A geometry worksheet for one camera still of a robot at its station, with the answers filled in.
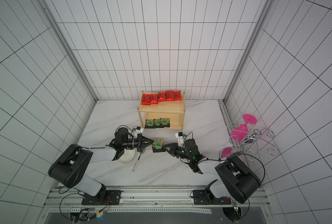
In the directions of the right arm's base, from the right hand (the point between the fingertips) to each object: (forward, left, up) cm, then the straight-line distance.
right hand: (159, 148), depth 80 cm
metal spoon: (+1, +11, -7) cm, 13 cm away
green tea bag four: (+1, +1, +1) cm, 2 cm away
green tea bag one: (+25, +6, -9) cm, 27 cm away
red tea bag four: (+33, -4, +12) cm, 36 cm away
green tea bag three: (+25, -1, -9) cm, 27 cm away
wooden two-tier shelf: (+34, 0, -10) cm, 35 cm away
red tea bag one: (+29, +11, +12) cm, 33 cm away
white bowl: (-3, +19, -6) cm, 20 cm away
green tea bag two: (+23, +10, -9) cm, 27 cm away
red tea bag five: (+34, -10, +12) cm, 37 cm away
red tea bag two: (+29, +6, +12) cm, 32 cm away
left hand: (+3, +5, +1) cm, 6 cm away
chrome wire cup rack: (-1, -46, +14) cm, 48 cm away
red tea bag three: (+32, +1, +12) cm, 34 cm away
